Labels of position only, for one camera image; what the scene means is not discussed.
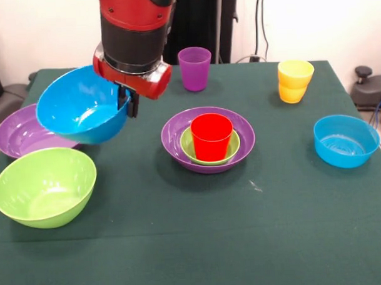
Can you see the large blue bowl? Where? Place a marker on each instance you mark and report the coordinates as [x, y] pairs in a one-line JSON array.
[[79, 105]]

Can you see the yellow cup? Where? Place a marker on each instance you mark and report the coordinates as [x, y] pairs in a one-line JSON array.
[[295, 82]]

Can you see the small blue bowl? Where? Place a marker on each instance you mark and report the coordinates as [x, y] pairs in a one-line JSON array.
[[347, 140]]

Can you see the purple cup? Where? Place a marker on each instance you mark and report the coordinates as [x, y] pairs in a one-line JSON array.
[[195, 70]]

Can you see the large green bowl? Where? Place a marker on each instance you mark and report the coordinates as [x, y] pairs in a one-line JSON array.
[[45, 188]]

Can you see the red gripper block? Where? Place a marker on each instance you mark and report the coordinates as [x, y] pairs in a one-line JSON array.
[[144, 84]]

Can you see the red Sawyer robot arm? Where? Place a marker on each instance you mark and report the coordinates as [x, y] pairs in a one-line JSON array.
[[133, 32]]

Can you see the small green bowl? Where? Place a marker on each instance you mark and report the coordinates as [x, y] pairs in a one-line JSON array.
[[187, 147]]

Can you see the dark green tablecloth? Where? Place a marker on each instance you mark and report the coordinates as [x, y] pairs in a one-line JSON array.
[[193, 227]]

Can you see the red cup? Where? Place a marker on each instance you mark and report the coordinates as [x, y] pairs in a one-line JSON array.
[[212, 141]]

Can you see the grey pedestal foot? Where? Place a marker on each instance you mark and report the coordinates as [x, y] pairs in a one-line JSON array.
[[368, 87], [7, 99]]

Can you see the purple bowl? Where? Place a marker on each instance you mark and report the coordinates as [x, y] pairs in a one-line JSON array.
[[18, 133], [174, 133]]

